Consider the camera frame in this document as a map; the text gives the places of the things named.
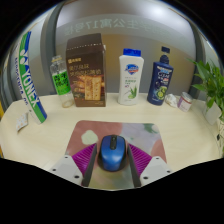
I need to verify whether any blue and black computer mouse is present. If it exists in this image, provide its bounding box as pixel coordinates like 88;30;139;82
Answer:
96;134;128;173

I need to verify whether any crumpled white tissue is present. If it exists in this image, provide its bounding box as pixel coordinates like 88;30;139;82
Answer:
164;93;179;108

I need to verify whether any clear bottle with green label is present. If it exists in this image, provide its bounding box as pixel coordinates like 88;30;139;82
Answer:
49;54;75;109

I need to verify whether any tall white shuttlecock tube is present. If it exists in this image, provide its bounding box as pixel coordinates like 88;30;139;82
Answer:
13;30;48;125

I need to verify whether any white bottle with blue cap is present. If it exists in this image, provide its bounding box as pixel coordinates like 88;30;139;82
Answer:
117;48;145;107

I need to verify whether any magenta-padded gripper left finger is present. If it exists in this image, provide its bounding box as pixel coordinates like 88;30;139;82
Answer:
49;143;99;188

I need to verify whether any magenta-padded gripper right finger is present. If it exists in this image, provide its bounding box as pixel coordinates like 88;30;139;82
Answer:
127;143;174;188

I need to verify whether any small pink white jar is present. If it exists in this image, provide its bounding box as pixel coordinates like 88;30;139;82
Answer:
176;91;194;113

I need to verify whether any green potted plant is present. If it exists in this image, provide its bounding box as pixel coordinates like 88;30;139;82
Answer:
186;58;224;126

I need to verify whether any dark blue pump bottle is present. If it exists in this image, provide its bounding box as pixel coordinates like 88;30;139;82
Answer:
146;46;175;107

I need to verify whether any pastel patterned mouse pad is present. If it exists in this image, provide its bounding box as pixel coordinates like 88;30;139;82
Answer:
64;119;168;190

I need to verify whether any brown cardboard carton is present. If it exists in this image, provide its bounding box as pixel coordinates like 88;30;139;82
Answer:
65;32;107;108

